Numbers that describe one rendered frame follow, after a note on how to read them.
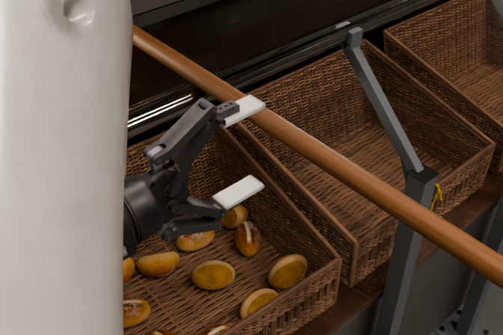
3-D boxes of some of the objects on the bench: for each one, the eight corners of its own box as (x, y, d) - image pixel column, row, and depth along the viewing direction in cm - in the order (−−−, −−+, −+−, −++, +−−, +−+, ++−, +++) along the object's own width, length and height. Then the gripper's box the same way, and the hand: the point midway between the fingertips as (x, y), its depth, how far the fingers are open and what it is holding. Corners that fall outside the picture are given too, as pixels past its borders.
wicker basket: (16, 292, 138) (-17, 204, 121) (215, 190, 165) (212, 107, 148) (117, 463, 108) (93, 378, 91) (341, 303, 135) (354, 215, 118)
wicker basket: (218, 186, 166) (215, 103, 149) (354, 111, 195) (364, 34, 178) (349, 293, 137) (364, 206, 120) (486, 187, 166) (513, 104, 149)
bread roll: (181, 274, 143) (182, 273, 136) (139, 281, 141) (138, 280, 134) (178, 251, 144) (178, 249, 137) (136, 258, 142) (135, 256, 136)
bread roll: (236, 289, 135) (234, 259, 135) (191, 293, 134) (190, 263, 134) (235, 285, 140) (233, 256, 140) (191, 289, 139) (190, 259, 139)
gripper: (84, 114, 64) (239, 50, 75) (117, 269, 79) (240, 197, 90) (122, 147, 60) (279, 74, 71) (148, 304, 75) (274, 223, 86)
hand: (251, 146), depth 80 cm, fingers open, 13 cm apart
